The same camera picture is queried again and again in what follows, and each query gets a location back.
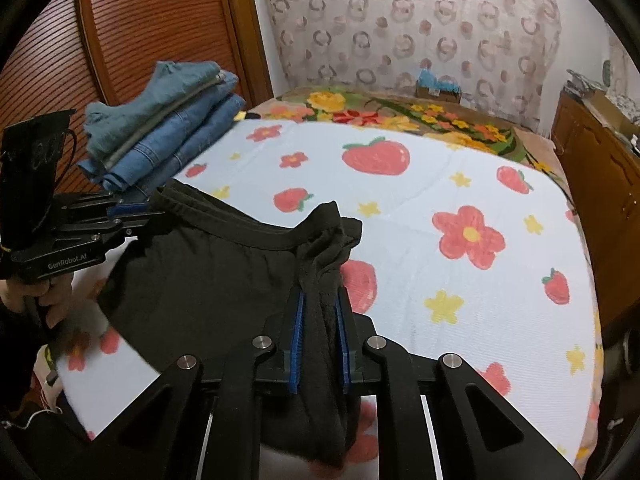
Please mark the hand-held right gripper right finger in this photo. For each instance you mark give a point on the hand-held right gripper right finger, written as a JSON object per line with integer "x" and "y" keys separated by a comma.
{"x": 344, "y": 345}

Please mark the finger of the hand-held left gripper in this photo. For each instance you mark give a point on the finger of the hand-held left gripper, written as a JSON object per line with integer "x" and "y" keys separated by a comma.
{"x": 127, "y": 208}
{"x": 120, "y": 232}

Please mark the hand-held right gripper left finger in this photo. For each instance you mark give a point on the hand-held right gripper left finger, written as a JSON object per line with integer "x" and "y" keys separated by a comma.
{"x": 296, "y": 345}

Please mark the black pants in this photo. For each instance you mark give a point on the black pants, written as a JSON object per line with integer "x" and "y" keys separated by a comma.
{"x": 200, "y": 280}

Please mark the person's left forearm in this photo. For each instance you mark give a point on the person's left forearm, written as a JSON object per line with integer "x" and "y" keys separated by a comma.
{"x": 17, "y": 360}

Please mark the person's left hand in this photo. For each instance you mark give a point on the person's left hand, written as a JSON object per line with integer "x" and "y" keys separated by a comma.
{"x": 57, "y": 300}

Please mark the white strawberry printed blanket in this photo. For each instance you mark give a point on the white strawberry printed blanket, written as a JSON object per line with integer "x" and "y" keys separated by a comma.
{"x": 390, "y": 260}

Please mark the light blue folded jeans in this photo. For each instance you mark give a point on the light blue folded jeans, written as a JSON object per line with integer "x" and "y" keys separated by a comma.
{"x": 150, "y": 105}

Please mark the wooden louvered wardrobe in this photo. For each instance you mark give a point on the wooden louvered wardrobe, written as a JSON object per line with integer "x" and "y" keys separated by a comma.
{"x": 150, "y": 20}

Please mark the pink floral blanket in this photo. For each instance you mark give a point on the pink floral blanket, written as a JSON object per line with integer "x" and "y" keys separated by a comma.
{"x": 380, "y": 110}

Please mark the small box with blue contents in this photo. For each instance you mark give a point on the small box with blue contents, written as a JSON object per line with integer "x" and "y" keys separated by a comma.
{"x": 437, "y": 87}

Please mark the wooden cabinet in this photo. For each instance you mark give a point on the wooden cabinet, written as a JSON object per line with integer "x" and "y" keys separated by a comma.
{"x": 600, "y": 170}

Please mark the circle patterned curtain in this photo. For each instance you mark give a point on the circle patterned curtain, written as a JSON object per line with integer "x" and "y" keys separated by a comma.
{"x": 425, "y": 20}

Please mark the open cardboard box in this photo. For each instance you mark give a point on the open cardboard box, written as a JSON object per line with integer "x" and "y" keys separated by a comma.
{"x": 610, "y": 110}

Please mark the patterned cloth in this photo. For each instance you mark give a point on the patterned cloth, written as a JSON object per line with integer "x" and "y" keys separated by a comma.
{"x": 585, "y": 82}

